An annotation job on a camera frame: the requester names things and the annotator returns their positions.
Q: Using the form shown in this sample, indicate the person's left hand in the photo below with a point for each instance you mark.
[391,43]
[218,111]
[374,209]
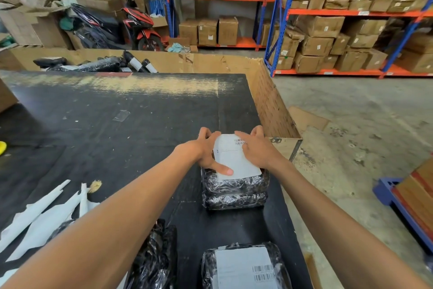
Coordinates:
[198,152]

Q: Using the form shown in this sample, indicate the person's right hand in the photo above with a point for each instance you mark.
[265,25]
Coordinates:
[258,152]

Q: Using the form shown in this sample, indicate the person's left middle finger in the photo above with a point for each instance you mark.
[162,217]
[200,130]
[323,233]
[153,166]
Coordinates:
[204,132]

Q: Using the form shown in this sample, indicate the person's right thumb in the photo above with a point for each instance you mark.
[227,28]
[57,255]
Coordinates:
[243,136]

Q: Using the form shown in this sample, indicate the person's left thumb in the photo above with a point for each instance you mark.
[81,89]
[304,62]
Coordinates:
[220,169]

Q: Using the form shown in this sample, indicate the white shipping label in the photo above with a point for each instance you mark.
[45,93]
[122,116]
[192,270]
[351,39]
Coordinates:
[233,160]

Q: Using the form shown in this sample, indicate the black plastic parcel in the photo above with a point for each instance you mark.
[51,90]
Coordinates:
[235,194]

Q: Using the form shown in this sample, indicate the person's left forearm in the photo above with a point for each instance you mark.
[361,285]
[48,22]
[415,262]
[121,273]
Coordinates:
[101,231]

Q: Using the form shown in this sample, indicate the person's right forearm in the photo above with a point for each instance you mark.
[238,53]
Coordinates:
[331,231]

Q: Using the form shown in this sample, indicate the large cardboard bin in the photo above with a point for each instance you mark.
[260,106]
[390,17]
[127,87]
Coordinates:
[267,102]

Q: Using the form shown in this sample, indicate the flat cardboard sheet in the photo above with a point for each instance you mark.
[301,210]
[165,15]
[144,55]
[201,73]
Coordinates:
[306,118]

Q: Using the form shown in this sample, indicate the clear tape piece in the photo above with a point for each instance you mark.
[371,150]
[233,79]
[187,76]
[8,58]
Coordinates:
[121,115]

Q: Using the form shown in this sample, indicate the black parcel with white label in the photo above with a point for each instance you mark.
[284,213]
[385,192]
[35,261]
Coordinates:
[149,66]
[133,61]

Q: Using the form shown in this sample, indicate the teal cloth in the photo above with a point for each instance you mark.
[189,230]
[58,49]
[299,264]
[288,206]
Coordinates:
[175,48]

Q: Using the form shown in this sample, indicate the brown cardboard box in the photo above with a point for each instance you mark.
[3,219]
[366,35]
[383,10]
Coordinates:
[207,31]
[188,31]
[228,30]

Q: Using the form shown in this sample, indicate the black parcel with barcode label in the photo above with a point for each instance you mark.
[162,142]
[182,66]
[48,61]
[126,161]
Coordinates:
[243,268]

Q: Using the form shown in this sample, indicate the crumpled black plastic bag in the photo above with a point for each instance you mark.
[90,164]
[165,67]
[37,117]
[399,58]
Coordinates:
[152,258]

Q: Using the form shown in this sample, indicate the yellowish paper scrap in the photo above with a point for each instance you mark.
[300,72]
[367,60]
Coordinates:
[95,186]

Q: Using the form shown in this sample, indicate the heap of large cardboard boxes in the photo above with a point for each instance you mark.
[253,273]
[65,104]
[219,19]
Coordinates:
[324,45]

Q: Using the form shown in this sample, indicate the red and black motorbike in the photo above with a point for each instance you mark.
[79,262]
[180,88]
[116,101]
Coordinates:
[142,26]

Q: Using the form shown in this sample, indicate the long black wrapped parcel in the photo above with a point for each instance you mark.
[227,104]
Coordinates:
[98,65]

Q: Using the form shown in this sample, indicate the bundle of blue pipes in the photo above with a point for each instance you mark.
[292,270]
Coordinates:
[156,3]

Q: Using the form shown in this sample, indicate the cardboard scrap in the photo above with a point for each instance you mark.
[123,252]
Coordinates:
[313,272]

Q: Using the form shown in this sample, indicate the white label backing strip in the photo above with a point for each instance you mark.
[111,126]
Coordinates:
[84,202]
[44,228]
[27,216]

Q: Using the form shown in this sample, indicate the black covered motorbike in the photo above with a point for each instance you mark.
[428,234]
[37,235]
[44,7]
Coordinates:
[94,28]

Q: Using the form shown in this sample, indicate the blue plastic pallet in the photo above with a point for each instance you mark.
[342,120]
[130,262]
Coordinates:
[385,190]

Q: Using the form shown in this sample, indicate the wide blue orange shelving rack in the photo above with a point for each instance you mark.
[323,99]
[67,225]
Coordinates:
[355,12]

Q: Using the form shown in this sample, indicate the brown boxes with red edge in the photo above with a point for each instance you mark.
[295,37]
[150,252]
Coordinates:
[417,194]

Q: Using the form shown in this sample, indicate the cardboard panel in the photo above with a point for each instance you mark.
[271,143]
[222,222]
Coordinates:
[6,96]

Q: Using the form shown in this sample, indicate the pile of open cardboard boxes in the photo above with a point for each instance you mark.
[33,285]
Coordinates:
[37,18]

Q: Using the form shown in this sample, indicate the yellow object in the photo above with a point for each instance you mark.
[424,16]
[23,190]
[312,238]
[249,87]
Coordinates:
[2,147]

